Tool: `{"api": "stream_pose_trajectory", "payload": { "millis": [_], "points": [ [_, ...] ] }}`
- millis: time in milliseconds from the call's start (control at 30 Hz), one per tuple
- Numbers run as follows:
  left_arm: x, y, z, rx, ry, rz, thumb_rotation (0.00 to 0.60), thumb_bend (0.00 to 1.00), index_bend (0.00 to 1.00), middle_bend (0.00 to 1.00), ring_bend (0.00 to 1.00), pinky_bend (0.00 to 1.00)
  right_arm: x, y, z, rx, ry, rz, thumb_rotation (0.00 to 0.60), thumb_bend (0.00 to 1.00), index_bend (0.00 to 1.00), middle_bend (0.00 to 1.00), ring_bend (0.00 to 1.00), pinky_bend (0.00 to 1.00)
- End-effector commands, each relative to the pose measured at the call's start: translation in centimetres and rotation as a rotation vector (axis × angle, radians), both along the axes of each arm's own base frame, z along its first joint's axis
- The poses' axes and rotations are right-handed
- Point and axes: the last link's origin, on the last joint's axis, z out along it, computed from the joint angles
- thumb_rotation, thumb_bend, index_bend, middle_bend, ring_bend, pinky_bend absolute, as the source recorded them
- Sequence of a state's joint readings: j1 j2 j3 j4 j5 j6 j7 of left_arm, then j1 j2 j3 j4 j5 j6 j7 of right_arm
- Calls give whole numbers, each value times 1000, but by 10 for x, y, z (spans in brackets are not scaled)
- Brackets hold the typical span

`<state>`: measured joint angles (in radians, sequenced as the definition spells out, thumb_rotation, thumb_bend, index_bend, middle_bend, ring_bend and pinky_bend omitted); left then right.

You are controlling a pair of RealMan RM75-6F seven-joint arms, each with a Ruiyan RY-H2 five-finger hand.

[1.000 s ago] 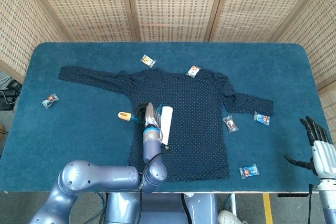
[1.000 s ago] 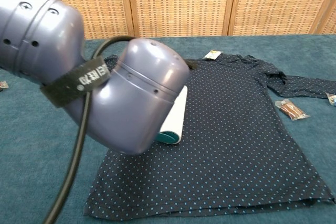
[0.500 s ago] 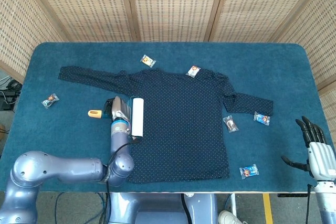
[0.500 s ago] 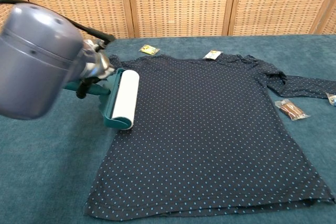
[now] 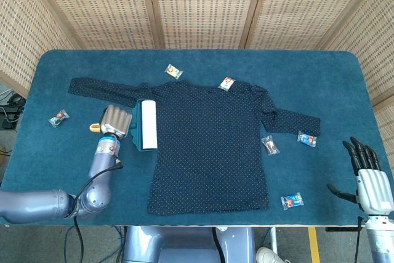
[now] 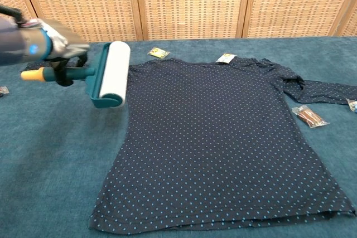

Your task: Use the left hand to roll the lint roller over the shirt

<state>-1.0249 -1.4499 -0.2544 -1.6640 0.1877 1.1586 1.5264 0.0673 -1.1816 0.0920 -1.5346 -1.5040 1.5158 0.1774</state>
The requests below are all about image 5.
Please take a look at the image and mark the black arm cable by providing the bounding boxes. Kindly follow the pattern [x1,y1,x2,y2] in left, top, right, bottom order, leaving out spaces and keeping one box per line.
[355,216,363,263]
[63,158,124,263]

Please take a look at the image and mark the navy polka dot shirt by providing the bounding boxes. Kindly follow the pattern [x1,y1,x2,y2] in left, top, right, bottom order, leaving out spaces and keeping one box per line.
[68,77,321,216]

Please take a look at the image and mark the teal white lint roller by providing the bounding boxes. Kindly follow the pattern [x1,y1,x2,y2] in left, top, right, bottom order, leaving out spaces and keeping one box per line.
[89,99,158,152]

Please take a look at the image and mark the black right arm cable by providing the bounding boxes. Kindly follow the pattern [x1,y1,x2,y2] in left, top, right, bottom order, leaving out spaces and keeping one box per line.
[355,216,363,263]

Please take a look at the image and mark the white red snack packet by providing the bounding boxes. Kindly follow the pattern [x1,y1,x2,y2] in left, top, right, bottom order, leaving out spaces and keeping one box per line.
[217,76,236,91]

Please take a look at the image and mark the clear brown snack packet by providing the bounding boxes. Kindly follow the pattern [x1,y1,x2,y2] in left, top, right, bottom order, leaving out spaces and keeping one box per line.
[261,135,280,155]

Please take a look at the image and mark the white table leg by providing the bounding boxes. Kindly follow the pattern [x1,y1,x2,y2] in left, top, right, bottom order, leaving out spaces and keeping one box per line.
[263,227,278,250]

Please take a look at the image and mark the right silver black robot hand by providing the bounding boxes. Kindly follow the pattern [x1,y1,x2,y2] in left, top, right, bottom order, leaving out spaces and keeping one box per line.
[326,136,394,216]

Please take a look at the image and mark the clear dark snack packet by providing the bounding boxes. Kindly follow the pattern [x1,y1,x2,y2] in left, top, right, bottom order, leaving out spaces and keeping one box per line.
[48,109,70,128]

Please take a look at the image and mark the silver blue robot torso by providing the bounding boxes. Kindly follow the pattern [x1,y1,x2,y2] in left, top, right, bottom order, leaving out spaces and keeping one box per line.
[123,225,256,263]

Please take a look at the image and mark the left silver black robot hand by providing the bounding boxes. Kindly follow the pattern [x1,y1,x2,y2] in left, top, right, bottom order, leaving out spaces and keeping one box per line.
[98,105,133,139]

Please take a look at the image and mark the teal carpet table cover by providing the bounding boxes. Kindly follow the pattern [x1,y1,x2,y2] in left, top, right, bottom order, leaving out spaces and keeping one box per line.
[0,49,394,227]

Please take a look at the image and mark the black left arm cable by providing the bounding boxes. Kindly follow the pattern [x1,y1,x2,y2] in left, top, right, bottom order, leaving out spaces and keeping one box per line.
[63,158,124,263]

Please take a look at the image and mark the white shoe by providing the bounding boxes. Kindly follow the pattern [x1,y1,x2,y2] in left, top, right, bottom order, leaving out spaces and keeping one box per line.
[256,246,286,263]

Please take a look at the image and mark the blue floor cables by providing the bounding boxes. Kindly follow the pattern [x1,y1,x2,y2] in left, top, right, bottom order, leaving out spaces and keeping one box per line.
[111,225,127,263]

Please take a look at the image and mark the yellow orange snack packet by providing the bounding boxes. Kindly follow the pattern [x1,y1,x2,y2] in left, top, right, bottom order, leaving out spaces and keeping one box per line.
[164,64,184,79]

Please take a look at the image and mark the white blue snack packet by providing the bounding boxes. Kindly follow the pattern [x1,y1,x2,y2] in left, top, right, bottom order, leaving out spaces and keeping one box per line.
[297,131,318,147]

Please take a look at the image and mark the woven bamboo screen panel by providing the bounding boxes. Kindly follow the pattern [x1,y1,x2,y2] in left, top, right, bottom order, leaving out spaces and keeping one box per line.
[244,0,384,51]
[138,0,267,50]
[320,0,394,165]
[26,0,163,51]
[0,0,82,99]

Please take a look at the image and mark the black floor equipment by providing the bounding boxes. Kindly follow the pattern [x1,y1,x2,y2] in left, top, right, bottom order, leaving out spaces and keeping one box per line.
[0,90,27,131]

